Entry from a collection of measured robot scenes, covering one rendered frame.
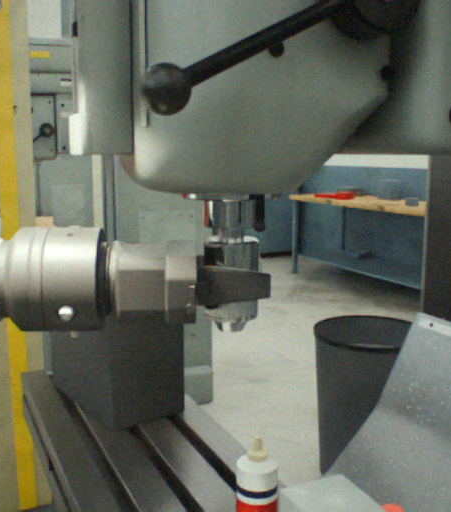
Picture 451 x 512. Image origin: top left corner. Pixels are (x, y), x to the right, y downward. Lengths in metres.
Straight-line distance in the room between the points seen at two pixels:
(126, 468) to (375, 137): 0.49
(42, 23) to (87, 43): 9.32
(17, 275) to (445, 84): 0.35
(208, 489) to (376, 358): 1.70
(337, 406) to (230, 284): 2.03
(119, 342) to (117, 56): 0.46
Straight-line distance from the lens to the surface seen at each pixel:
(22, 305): 0.50
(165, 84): 0.35
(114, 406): 0.86
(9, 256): 0.51
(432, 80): 0.49
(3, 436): 2.41
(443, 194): 0.84
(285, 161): 0.46
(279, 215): 7.91
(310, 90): 0.44
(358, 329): 2.81
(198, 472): 0.77
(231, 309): 0.51
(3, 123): 2.19
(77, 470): 0.79
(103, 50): 0.47
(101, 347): 0.85
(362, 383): 2.42
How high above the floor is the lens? 1.34
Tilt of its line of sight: 10 degrees down
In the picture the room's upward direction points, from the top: straight up
